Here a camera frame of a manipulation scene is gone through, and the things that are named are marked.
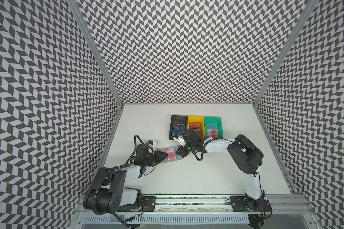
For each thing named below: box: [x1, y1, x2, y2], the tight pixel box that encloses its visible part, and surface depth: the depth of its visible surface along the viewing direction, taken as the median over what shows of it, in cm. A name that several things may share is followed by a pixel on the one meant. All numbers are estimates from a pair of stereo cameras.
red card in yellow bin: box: [189, 121, 202, 129], surface depth 104 cm
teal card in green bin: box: [205, 123, 218, 130], surface depth 104 cm
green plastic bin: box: [204, 116, 224, 138], surface depth 101 cm
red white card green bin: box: [205, 128, 219, 138], surface depth 101 cm
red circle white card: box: [166, 146, 177, 160], surface depth 91 cm
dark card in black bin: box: [172, 120, 186, 128], surface depth 107 cm
